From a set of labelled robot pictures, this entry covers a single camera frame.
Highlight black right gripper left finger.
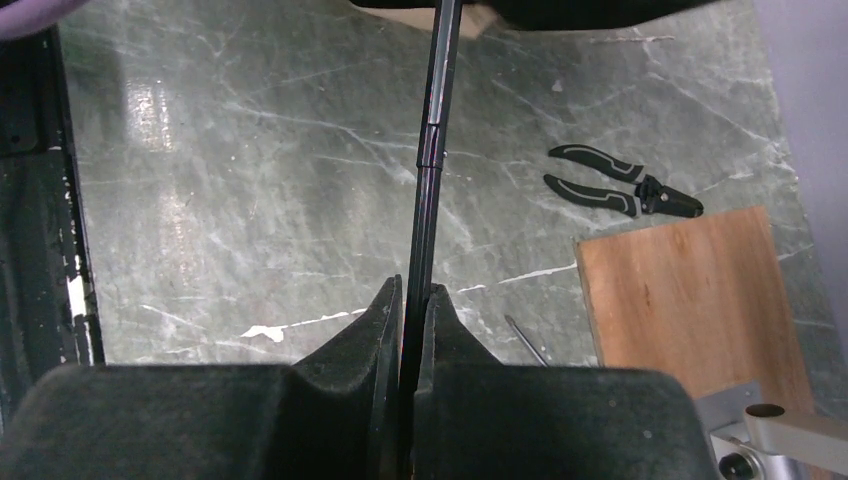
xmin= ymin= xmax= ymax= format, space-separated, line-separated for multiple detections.
xmin=1 ymin=277 xmax=403 ymax=479

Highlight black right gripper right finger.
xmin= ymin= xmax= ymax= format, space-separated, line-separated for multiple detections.
xmin=411 ymin=285 xmax=716 ymax=479

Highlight wooden board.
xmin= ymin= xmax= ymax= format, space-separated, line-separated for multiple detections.
xmin=575 ymin=206 xmax=816 ymax=414

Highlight black pliers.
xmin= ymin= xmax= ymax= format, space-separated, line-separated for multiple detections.
xmin=543 ymin=144 xmax=705 ymax=218

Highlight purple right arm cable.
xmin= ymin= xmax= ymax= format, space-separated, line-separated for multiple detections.
xmin=0 ymin=0 xmax=91 ymax=42

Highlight beige folding umbrella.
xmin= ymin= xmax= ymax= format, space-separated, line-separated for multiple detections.
xmin=351 ymin=0 xmax=717 ymax=399

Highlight green handled screwdriver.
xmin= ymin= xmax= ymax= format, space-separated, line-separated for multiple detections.
xmin=504 ymin=315 xmax=548 ymax=367

